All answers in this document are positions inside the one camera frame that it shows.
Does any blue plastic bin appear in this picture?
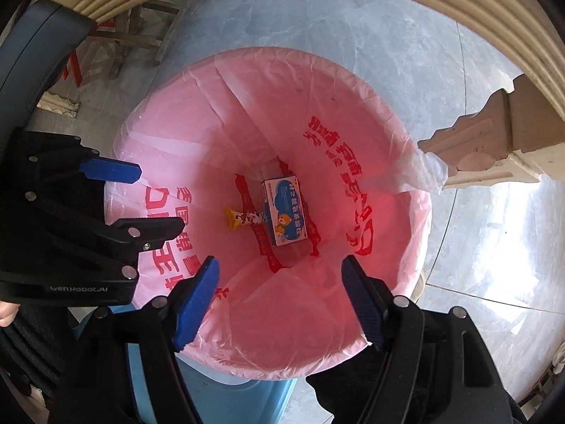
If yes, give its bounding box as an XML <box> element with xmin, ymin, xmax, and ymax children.
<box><xmin>75</xmin><ymin>307</ymin><xmax>301</xmax><ymax>424</ymax></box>

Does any red and white carton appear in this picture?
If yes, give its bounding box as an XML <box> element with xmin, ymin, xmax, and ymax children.
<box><xmin>62</xmin><ymin>37</ymin><xmax>116</xmax><ymax>99</ymax></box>

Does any person's left hand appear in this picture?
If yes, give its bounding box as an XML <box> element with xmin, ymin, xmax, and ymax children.
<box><xmin>0</xmin><ymin>299</ymin><xmax>19</xmax><ymax>328</ymax></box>

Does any wooden stool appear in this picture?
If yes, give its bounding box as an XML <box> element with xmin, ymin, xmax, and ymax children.
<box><xmin>86</xmin><ymin>0</ymin><xmax>191</xmax><ymax>81</ymax></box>

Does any person's dark clothing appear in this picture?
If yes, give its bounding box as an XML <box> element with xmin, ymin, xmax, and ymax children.
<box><xmin>304</xmin><ymin>362</ymin><xmax>368</xmax><ymax>424</ymax></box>

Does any blue cartoon medicine box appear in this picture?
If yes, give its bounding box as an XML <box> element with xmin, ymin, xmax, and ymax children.
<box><xmin>260</xmin><ymin>177</ymin><xmax>310</xmax><ymax>248</ymax></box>

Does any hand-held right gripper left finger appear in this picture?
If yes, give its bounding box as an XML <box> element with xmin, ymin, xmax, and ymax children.
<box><xmin>48</xmin><ymin>255</ymin><xmax>221</xmax><ymax>424</ymax></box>

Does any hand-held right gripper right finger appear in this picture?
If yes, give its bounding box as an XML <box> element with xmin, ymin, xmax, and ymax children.
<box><xmin>341</xmin><ymin>254</ymin><xmax>527</xmax><ymax>424</ymax></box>

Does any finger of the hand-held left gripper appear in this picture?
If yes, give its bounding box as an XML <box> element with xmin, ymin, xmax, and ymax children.
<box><xmin>13</xmin><ymin>129</ymin><xmax>143</xmax><ymax>222</ymax></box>
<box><xmin>44</xmin><ymin>216</ymin><xmax>187</xmax><ymax>282</ymax></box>

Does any yellow striped candy wrapper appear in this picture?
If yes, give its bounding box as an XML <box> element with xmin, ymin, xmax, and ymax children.
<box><xmin>224</xmin><ymin>207</ymin><xmax>270</xmax><ymax>231</ymax></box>

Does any person's left forearm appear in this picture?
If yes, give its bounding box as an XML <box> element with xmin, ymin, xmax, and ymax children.
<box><xmin>0</xmin><ymin>305</ymin><xmax>80</xmax><ymax>402</ymax></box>

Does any white carved furniture base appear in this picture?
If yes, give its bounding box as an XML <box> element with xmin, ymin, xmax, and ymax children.
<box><xmin>37</xmin><ymin>90</ymin><xmax>81</xmax><ymax>118</ymax></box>

